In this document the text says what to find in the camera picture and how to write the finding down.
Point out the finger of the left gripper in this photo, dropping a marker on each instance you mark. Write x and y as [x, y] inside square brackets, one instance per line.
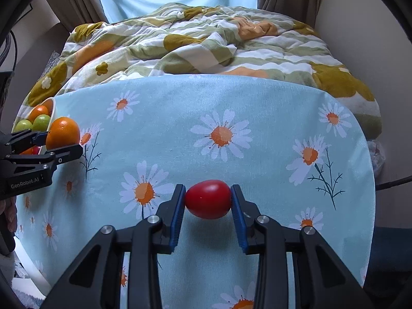
[48, 160]
[20, 141]

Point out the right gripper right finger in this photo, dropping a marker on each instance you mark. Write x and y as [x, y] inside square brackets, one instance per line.
[296, 266]

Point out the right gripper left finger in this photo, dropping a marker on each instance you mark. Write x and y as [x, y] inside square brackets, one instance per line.
[93, 280]

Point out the small orange tangerine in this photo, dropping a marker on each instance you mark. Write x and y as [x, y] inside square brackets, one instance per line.
[29, 151]

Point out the large green apple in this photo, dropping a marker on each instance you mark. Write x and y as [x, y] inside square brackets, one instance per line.
[23, 125]

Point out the large orange mandarin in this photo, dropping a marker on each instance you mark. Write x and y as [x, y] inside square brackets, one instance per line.
[63, 132]

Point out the small green apple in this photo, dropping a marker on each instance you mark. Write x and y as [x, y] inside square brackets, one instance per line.
[41, 123]

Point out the person's left hand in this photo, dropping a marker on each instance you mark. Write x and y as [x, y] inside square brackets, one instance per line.
[8, 208]

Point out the cream duck bowl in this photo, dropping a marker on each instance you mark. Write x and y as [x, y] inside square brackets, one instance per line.
[50, 104]

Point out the grey bed headboard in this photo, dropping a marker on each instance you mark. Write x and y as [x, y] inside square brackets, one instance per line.
[35, 63]

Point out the blue daisy tablecloth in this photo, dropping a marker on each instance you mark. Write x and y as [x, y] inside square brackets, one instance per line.
[296, 152]

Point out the white plastic bag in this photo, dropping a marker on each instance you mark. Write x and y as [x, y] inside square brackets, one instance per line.
[377, 155]

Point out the left grey curtain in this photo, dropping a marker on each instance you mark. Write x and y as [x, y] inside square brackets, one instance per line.
[72, 13]

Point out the green floral striped duvet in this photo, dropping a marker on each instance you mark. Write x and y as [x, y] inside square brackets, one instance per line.
[180, 39]

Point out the framed wall picture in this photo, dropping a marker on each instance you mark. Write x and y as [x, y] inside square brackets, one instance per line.
[27, 10]

